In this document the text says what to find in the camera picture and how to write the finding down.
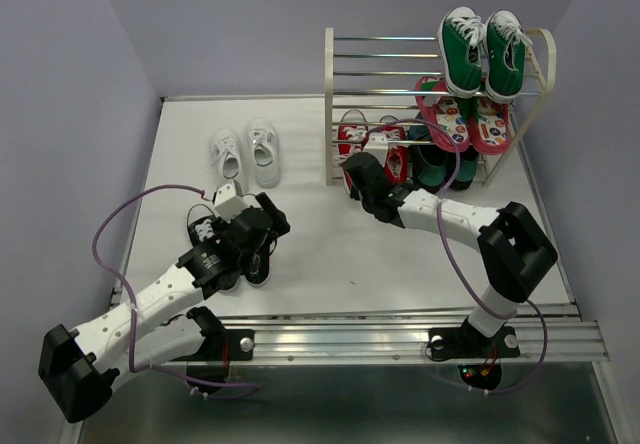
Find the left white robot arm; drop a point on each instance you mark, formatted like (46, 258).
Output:
(83, 367)

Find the right green canvas sneaker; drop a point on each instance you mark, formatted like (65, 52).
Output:
(505, 46)

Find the red canvas sneaker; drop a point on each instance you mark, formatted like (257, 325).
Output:
(396, 164)
(351, 135)

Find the white sneaker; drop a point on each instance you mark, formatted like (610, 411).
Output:
(226, 155)
(264, 151)

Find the white metal shoe shelf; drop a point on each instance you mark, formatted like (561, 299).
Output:
(366, 90)

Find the black canvas sneaker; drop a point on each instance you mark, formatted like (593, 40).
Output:
(256, 266)
(211, 261)

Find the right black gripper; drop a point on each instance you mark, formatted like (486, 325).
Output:
(354, 191)

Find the right pink patterned slipper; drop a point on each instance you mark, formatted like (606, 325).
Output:
(489, 127)

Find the left dark green shoe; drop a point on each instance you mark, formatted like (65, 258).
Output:
(428, 160)

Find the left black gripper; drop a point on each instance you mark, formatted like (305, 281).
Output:
(279, 225)

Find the pink patterned slipper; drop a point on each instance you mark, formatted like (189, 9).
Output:
(489, 127)
(447, 112)

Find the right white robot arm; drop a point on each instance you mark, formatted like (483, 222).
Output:
(515, 252)

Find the aluminium mounting rail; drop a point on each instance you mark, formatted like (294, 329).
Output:
(402, 339)

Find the left pink patterned slipper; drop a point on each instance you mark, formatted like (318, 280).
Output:
(447, 112)

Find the left green canvas sneaker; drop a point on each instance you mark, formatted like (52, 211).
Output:
(460, 36)

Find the green canvas sneaker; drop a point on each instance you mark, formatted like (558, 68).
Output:
(460, 36)
(505, 46)

